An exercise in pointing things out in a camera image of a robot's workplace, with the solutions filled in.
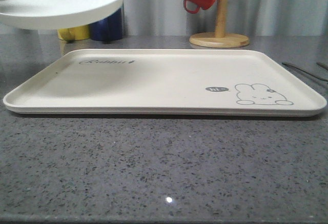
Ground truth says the wooden mug tree stand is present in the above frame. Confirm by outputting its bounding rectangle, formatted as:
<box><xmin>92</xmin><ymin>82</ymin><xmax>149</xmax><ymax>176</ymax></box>
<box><xmin>189</xmin><ymin>0</ymin><xmax>250</xmax><ymax>48</ymax></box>

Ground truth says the dark blue mug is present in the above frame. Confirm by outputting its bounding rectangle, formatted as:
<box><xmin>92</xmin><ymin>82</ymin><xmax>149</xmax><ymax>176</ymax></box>
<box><xmin>89</xmin><ymin>8</ymin><xmax>123</xmax><ymax>42</ymax></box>

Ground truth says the yellow mug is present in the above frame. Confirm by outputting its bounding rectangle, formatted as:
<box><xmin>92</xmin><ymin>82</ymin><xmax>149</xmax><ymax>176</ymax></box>
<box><xmin>57</xmin><ymin>25</ymin><xmax>90</xmax><ymax>41</ymax></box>

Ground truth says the white round plate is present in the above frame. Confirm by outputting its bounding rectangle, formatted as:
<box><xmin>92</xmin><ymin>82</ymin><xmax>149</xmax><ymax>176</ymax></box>
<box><xmin>1</xmin><ymin>0</ymin><xmax>123</xmax><ymax>30</ymax></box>

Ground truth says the silver fork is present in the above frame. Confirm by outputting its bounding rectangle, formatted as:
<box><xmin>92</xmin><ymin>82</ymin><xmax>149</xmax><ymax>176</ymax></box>
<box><xmin>282</xmin><ymin>62</ymin><xmax>327</xmax><ymax>82</ymax></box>

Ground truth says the grey curtain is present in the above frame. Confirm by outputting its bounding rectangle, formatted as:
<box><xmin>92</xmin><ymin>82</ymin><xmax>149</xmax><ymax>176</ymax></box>
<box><xmin>0</xmin><ymin>0</ymin><xmax>328</xmax><ymax>37</ymax></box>

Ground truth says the cream rabbit serving tray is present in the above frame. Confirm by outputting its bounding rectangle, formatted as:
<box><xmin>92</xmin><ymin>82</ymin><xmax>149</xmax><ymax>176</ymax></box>
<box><xmin>3</xmin><ymin>49</ymin><xmax>327</xmax><ymax>117</ymax></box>

